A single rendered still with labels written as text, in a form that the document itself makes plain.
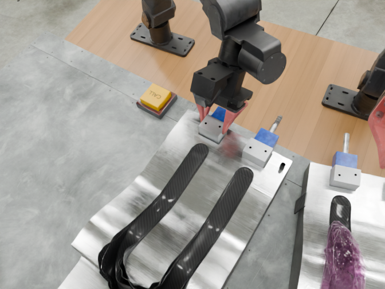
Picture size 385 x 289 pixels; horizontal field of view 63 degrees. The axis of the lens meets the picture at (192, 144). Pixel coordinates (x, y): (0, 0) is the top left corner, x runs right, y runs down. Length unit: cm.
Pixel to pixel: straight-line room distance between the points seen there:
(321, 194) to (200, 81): 35
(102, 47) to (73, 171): 42
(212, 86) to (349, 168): 34
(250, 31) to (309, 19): 180
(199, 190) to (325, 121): 38
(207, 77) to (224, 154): 20
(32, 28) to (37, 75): 161
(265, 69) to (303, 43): 49
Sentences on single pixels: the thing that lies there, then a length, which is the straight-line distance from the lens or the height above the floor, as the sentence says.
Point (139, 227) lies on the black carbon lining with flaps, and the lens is 61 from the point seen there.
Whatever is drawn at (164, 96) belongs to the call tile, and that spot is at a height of 84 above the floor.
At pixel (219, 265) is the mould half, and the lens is 59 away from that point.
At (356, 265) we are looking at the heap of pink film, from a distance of 63.
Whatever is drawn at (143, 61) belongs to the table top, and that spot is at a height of 80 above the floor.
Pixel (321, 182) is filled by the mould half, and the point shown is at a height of 85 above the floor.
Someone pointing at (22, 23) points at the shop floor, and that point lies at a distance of 275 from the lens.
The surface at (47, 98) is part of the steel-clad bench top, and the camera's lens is 100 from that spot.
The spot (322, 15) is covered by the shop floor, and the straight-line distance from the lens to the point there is 240.
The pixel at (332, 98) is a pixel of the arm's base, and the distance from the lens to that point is 89.
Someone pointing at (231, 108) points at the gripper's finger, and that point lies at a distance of 61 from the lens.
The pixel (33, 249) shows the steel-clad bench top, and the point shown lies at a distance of 81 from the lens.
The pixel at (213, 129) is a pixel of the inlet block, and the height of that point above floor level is 92.
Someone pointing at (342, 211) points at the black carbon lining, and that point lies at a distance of 71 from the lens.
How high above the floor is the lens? 149
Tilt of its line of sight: 61 degrees down
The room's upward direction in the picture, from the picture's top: 10 degrees counter-clockwise
